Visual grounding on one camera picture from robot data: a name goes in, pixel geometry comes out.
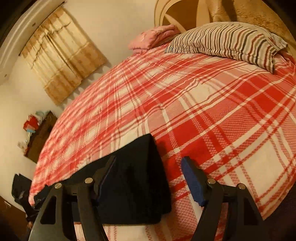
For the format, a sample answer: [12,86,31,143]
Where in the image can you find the black pants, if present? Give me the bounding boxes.
[33,133,172,225]

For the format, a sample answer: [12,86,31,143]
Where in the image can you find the black bag on floor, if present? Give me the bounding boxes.
[11,174,32,204]

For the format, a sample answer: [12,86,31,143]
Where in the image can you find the dark wooden side table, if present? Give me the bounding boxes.
[24,111,57,163]

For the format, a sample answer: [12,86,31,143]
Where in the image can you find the red white plaid bedspread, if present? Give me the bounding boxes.
[29,46,295,240]

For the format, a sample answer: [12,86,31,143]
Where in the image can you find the red items on table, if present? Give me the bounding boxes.
[23,115,39,132]

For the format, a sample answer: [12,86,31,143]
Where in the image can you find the beige window curtain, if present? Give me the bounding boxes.
[21,6,107,105]

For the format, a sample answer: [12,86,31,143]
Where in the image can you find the striped pillow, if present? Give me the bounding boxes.
[165,22,287,73]

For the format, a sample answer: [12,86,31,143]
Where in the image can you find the pink folded blanket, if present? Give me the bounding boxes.
[128,25,181,54]

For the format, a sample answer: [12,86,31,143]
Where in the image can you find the beige floral curtain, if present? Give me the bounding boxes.
[206,0,295,57]

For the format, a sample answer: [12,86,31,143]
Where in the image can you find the wooden headboard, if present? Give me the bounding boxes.
[154,0,211,33]

